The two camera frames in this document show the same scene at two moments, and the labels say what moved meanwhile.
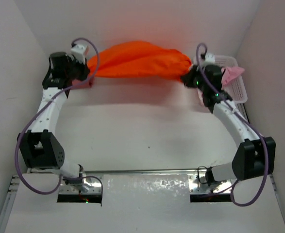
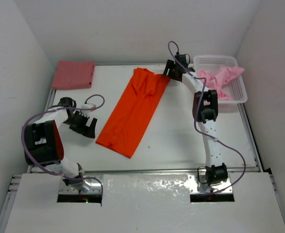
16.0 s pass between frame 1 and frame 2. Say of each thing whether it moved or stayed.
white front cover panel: stayed
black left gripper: moved
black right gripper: moved
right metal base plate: stayed
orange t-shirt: moved
